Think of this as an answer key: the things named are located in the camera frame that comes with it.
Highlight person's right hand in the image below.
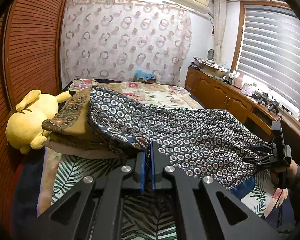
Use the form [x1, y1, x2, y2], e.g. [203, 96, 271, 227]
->
[270, 160, 298, 189]

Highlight circle patterned sheer curtain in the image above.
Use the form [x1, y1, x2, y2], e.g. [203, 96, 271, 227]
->
[61, 0, 192, 85]

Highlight grey zebra window blind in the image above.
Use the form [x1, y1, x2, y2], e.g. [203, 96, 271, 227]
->
[237, 4, 300, 119]

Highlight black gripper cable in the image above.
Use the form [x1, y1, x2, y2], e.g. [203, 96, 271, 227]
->
[264, 166, 289, 218]

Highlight blue item on box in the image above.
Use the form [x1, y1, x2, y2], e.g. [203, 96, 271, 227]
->
[133, 69, 156, 83]

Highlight yellow Pikachu plush toy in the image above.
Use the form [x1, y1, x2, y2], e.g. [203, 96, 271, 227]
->
[5, 89, 72, 154]

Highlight small round fan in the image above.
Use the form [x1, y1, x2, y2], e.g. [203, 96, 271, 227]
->
[207, 49, 215, 61]

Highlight wooden side cabinet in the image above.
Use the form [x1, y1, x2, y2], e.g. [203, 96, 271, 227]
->
[185, 67, 300, 165]

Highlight cardboard box with clutter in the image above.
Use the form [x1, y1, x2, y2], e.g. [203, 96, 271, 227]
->
[193, 56, 229, 78]

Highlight brown louvered wardrobe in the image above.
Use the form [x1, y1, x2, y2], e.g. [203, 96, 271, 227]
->
[0, 0, 66, 233]

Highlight floral bed quilt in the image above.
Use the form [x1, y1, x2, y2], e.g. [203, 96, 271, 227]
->
[24, 84, 281, 239]

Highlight gold embroidered pillow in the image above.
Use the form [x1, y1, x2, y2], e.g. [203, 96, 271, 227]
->
[42, 88, 119, 159]

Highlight beige tied side curtain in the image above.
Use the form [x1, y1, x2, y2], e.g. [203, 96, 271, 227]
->
[214, 0, 227, 63]

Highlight navy patterned satin garment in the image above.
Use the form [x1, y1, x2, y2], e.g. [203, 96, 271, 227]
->
[88, 86, 263, 198]

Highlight pink jug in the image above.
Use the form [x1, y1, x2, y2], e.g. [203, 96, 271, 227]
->
[234, 73, 244, 89]

